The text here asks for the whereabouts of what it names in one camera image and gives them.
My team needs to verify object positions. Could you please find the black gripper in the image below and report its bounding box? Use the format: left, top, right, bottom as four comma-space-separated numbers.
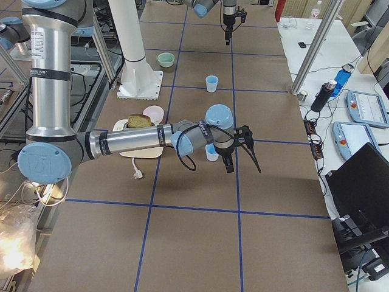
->
222, 0, 247, 46
214, 125, 253, 173

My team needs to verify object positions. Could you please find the blue cup from toaster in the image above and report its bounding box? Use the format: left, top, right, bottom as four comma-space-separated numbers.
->
205, 75, 219, 93

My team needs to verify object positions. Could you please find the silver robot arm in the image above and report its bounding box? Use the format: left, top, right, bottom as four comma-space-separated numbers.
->
17, 1, 261, 184
165, 0, 247, 46

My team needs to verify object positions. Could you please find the blue cup near toaster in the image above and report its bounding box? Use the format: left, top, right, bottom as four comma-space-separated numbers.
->
205, 144, 219, 162

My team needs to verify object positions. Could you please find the green plastic bowl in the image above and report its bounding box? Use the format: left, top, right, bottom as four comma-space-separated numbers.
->
157, 52, 175, 68

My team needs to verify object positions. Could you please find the cream two-slot toaster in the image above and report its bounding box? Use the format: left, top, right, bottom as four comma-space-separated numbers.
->
112, 119, 164, 159

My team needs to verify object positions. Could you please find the pink plastic bowl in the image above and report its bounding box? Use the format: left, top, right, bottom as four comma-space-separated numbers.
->
143, 105, 165, 123

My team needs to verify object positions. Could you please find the clear plastic bottle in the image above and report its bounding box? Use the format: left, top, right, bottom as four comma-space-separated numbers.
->
309, 0, 322, 19

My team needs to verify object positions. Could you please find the black power strip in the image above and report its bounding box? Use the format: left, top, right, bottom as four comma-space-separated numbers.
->
304, 120, 324, 161

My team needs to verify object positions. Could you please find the white toaster power plug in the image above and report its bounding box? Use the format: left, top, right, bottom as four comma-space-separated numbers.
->
131, 158, 143, 179

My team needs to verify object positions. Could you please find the toast bread slice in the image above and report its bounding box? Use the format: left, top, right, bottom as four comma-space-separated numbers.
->
127, 114, 154, 128

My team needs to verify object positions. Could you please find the black water bottle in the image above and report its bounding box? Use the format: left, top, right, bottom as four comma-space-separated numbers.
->
311, 80, 337, 113

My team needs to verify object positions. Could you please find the blue water bottle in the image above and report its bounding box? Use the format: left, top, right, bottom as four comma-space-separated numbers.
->
329, 63, 354, 100

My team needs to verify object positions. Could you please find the lower teach pendant tablet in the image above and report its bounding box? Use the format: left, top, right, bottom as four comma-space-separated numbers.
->
332, 122, 380, 161

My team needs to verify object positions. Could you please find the teach pendant tablet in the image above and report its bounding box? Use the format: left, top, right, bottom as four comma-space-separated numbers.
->
332, 122, 380, 161
346, 91, 388, 128

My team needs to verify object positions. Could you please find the black laptop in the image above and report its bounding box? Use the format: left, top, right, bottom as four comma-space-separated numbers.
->
326, 142, 388, 256

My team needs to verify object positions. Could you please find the upper teach pendant tablet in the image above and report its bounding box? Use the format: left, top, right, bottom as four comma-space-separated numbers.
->
346, 91, 388, 128

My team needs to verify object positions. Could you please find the clear plastic bag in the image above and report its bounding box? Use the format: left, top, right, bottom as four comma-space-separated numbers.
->
1, 204, 38, 279

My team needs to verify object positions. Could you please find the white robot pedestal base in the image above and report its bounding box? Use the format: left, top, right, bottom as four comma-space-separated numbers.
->
109, 0, 164, 100

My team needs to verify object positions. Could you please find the aluminium frame post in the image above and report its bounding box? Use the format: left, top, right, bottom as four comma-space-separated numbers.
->
291, 0, 345, 96

